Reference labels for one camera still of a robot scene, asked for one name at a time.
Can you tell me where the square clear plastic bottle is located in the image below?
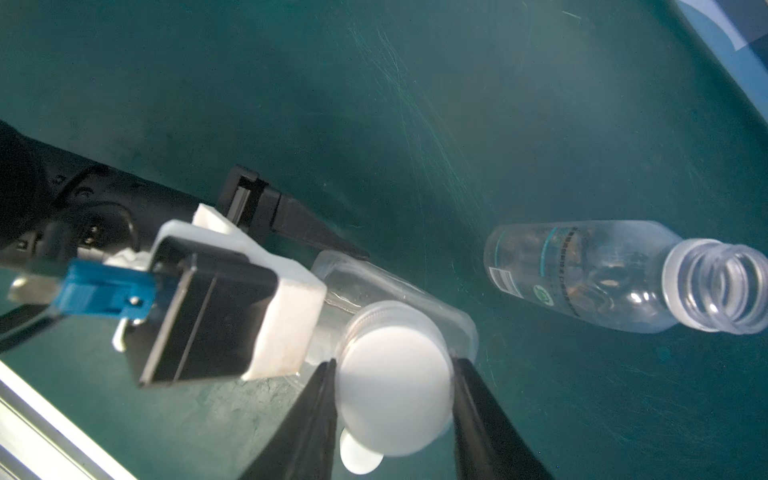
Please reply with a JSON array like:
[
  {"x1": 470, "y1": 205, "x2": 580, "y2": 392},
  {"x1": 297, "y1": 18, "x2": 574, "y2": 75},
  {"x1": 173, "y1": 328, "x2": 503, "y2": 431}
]
[{"x1": 286, "y1": 250, "x2": 479, "y2": 390}]

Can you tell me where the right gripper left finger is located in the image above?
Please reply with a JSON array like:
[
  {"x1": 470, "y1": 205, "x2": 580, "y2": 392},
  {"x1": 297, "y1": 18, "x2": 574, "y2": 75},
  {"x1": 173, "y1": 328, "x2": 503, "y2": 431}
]
[{"x1": 240, "y1": 360, "x2": 338, "y2": 479}]

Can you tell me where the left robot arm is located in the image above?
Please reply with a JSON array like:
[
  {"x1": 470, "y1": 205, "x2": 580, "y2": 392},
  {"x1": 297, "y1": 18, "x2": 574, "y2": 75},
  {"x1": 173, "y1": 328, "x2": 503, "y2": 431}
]
[{"x1": 1, "y1": 123, "x2": 367, "y2": 271}]

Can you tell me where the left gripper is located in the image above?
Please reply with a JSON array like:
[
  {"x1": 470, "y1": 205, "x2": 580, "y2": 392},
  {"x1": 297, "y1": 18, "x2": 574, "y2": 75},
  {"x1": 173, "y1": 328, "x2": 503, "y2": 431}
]
[{"x1": 1, "y1": 202, "x2": 280, "y2": 354}]

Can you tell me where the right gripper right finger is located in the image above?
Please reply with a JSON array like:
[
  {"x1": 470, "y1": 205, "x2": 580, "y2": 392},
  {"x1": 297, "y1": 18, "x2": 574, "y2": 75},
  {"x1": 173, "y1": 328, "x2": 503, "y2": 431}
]
[{"x1": 452, "y1": 357, "x2": 552, "y2": 479}]

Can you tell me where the aluminium front rail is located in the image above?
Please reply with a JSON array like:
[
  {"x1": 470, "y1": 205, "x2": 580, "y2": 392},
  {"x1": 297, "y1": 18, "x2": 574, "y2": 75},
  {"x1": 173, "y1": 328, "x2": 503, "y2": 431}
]
[{"x1": 1, "y1": 364, "x2": 134, "y2": 479}]

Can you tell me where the white bottle cap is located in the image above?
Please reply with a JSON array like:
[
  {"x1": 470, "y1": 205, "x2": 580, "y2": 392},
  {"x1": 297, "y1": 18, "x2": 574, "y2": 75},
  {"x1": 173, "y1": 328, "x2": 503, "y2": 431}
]
[
  {"x1": 335, "y1": 301, "x2": 453, "y2": 457},
  {"x1": 339, "y1": 428, "x2": 384, "y2": 475}
]

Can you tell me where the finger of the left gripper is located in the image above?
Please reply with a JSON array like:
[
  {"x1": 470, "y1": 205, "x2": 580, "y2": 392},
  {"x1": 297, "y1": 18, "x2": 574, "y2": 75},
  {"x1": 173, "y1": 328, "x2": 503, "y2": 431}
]
[{"x1": 270, "y1": 195, "x2": 369, "y2": 260}]

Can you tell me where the round clear plastic bottle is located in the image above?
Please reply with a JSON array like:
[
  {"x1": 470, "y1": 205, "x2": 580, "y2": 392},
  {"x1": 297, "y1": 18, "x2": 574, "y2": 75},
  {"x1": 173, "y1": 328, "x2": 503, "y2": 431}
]
[{"x1": 483, "y1": 220, "x2": 767, "y2": 335}]

